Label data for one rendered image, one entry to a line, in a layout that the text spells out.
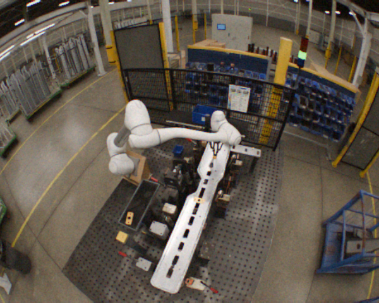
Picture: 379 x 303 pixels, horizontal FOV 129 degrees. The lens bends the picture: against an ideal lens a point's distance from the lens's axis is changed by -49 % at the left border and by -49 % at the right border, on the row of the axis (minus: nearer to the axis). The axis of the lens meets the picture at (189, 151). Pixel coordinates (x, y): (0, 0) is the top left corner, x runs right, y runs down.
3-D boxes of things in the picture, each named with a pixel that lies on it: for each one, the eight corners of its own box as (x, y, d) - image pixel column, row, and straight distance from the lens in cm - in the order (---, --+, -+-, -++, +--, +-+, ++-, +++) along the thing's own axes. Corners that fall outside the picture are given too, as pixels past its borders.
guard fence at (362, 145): (331, 166, 378) (377, 76, 309) (331, 161, 387) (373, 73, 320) (363, 178, 438) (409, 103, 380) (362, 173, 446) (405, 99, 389)
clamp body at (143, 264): (160, 276, 151) (148, 273, 116) (147, 271, 153) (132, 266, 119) (163, 266, 151) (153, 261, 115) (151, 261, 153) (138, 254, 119)
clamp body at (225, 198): (225, 221, 159) (231, 204, 128) (211, 217, 159) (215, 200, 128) (227, 211, 163) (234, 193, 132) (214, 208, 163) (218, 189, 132)
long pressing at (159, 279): (180, 296, 120) (180, 296, 118) (147, 283, 123) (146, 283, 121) (232, 144, 172) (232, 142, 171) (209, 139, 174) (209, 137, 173)
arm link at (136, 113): (108, 160, 173) (103, 138, 179) (124, 156, 178) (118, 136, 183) (133, 127, 103) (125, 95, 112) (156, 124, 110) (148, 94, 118)
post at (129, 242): (144, 256, 155) (125, 244, 114) (136, 252, 158) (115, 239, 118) (148, 249, 156) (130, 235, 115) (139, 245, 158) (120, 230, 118)
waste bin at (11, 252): (28, 283, 359) (-3, 271, 320) (16, 262, 394) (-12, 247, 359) (36, 265, 336) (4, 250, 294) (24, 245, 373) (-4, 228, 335)
